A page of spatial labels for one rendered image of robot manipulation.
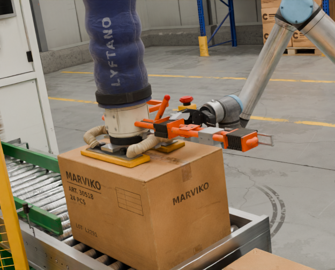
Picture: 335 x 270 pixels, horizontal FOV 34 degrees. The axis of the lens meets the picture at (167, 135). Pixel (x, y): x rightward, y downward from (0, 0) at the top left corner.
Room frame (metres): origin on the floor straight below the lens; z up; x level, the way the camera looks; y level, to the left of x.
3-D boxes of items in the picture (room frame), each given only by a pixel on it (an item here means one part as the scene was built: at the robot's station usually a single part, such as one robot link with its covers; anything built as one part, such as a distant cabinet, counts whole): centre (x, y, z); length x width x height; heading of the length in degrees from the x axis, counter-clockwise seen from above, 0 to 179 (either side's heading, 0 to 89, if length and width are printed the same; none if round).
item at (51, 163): (3.19, 0.67, 0.60); 1.60 x 0.10 x 0.09; 40
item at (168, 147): (2.20, 0.08, 0.98); 0.34 x 0.10 x 0.05; 41
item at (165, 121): (1.94, -0.01, 1.08); 0.10 x 0.08 x 0.06; 131
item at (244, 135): (1.68, -0.23, 1.08); 0.08 x 0.07 x 0.05; 41
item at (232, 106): (2.14, -0.25, 1.08); 0.12 x 0.09 x 0.10; 130
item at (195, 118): (2.04, -0.12, 1.08); 0.12 x 0.09 x 0.08; 130
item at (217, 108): (2.08, -0.19, 1.08); 0.09 x 0.05 x 0.10; 40
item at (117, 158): (2.07, 0.22, 0.98); 0.34 x 0.10 x 0.05; 41
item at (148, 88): (2.14, 0.15, 1.20); 0.23 x 0.23 x 0.04
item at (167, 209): (2.12, 0.14, 0.75); 0.60 x 0.40 x 0.40; 40
